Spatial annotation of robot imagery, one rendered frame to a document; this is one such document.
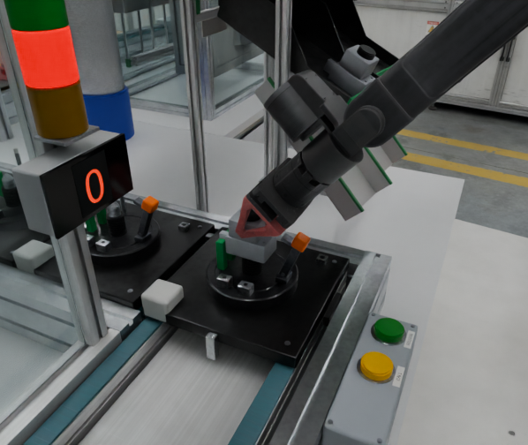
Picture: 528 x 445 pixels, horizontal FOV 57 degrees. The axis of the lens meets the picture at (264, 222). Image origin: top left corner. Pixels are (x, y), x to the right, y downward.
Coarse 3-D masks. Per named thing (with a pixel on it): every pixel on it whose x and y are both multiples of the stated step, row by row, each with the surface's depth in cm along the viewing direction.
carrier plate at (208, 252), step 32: (192, 256) 81; (192, 288) 74; (320, 288) 74; (192, 320) 68; (224, 320) 68; (256, 320) 68; (288, 320) 68; (320, 320) 70; (256, 352) 65; (288, 352) 63
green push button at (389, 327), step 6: (384, 318) 68; (390, 318) 68; (378, 324) 67; (384, 324) 67; (390, 324) 67; (396, 324) 67; (378, 330) 66; (384, 330) 66; (390, 330) 66; (396, 330) 66; (402, 330) 66; (378, 336) 66; (384, 336) 66; (390, 336) 65; (396, 336) 66; (402, 336) 66; (390, 342) 66
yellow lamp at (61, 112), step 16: (32, 96) 46; (48, 96) 46; (64, 96) 46; (80, 96) 48; (32, 112) 48; (48, 112) 47; (64, 112) 47; (80, 112) 48; (48, 128) 48; (64, 128) 48; (80, 128) 49
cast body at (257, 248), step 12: (252, 216) 68; (252, 228) 68; (228, 240) 71; (240, 240) 70; (252, 240) 69; (264, 240) 70; (228, 252) 72; (240, 252) 71; (252, 252) 70; (264, 252) 69
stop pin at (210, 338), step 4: (208, 336) 66; (212, 336) 66; (216, 336) 66; (208, 340) 66; (212, 340) 66; (216, 340) 66; (208, 344) 67; (212, 344) 66; (216, 344) 67; (208, 348) 67; (212, 348) 67; (216, 348) 67; (208, 352) 67; (212, 352) 67; (216, 352) 67; (208, 356) 68; (212, 356) 67; (216, 356) 68
